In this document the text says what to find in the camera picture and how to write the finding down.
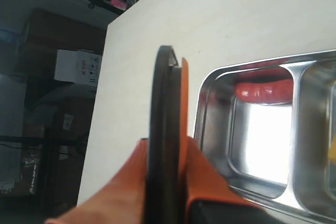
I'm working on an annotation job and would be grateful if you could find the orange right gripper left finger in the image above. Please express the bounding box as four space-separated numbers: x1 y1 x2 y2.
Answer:
45 140 148 224

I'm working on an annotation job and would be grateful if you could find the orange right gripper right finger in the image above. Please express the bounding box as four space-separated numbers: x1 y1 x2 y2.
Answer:
183 136 271 224

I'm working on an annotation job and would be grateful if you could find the dark transparent lunch box lid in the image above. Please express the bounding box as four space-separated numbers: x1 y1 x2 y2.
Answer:
144 46 188 223

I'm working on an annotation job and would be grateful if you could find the red toy sausage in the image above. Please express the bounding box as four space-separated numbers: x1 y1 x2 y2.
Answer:
234 79 293 104

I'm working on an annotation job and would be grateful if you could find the yellow toy cheese wedge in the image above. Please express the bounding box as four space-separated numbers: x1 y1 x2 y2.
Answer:
328 136 336 164

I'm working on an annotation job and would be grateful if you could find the brown cardboard boxes stack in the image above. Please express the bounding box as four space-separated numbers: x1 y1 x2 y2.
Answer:
1 8 106 197

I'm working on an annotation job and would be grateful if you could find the stainless steel lunch box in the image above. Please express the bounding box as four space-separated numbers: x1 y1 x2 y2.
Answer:
194 50 335 223

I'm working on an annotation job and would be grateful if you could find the white cardboard box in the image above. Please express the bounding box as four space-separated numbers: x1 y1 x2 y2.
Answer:
54 49 102 87

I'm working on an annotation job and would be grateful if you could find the black metal shelf frame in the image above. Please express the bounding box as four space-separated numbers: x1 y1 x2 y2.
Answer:
0 0 127 209

